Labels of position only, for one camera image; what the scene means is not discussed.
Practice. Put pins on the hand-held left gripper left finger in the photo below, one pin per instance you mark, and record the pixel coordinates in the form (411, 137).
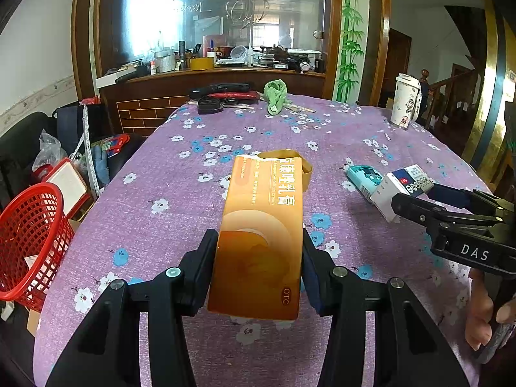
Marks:
(203, 260)

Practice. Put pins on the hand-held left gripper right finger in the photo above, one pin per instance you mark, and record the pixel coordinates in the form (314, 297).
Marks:
(312, 276)

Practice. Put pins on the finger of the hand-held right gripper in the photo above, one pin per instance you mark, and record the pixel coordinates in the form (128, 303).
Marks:
(419, 209)
(455, 197)

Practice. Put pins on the white and blue box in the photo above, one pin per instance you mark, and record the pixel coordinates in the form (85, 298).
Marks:
(393, 191)

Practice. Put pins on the orange medicine box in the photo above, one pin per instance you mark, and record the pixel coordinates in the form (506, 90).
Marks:
(258, 242)

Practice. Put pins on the red plastic basket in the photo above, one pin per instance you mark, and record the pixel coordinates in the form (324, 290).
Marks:
(32, 242)

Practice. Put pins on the person's right hand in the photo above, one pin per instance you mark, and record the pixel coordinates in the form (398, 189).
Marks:
(479, 310)

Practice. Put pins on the teal small box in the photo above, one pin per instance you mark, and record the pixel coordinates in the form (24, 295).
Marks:
(363, 177)

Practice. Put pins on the wooden stair railing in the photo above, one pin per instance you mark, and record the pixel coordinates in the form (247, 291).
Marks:
(451, 88)

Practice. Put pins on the white paper cup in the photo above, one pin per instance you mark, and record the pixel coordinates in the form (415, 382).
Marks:
(404, 100)

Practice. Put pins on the blue cloth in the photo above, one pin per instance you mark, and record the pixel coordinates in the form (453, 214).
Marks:
(100, 165)

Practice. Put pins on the red printed package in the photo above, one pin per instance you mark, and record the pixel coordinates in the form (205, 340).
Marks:
(113, 144)

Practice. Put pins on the black car key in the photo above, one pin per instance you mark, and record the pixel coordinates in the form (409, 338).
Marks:
(209, 105)

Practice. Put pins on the white red-rimmed tray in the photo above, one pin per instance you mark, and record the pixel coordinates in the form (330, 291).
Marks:
(66, 181)

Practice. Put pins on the red pencil case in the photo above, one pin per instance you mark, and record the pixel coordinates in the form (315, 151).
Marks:
(238, 96)

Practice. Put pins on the white measuring strip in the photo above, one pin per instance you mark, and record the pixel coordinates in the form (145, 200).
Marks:
(86, 137)

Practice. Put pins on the black pouch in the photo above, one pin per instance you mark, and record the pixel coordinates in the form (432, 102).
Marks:
(221, 88)

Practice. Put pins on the green cloth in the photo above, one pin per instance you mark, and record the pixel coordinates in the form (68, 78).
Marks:
(276, 94)

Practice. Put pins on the clear plastic bag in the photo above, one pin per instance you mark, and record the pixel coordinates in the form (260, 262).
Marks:
(48, 153)

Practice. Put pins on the navy shopping bag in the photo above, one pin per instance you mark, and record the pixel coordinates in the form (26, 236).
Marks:
(70, 121)

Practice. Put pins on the yellow tape roll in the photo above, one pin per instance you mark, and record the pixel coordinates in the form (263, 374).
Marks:
(202, 63)

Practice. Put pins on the silver tin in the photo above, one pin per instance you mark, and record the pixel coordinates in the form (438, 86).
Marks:
(165, 62)

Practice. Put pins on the white flat box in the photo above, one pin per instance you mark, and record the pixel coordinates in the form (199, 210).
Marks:
(115, 78)

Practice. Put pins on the black sofa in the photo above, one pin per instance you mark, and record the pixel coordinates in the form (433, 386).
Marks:
(16, 137)

